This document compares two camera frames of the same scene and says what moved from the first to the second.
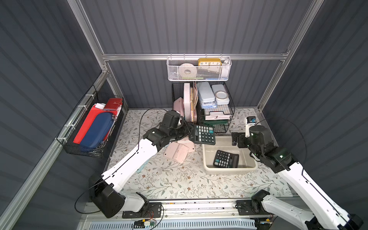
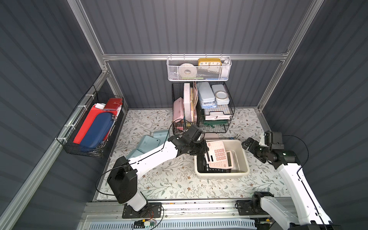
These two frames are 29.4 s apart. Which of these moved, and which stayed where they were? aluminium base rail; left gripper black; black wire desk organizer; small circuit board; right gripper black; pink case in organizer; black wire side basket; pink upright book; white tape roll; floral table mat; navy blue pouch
Moved: left gripper black; right gripper black
Stayed: black wire desk organizer; pink upright book; black wire side basket; navy blue pouch; white tape roll; small circuit board; floral table mat; aluminium base rail; pink case in organizer
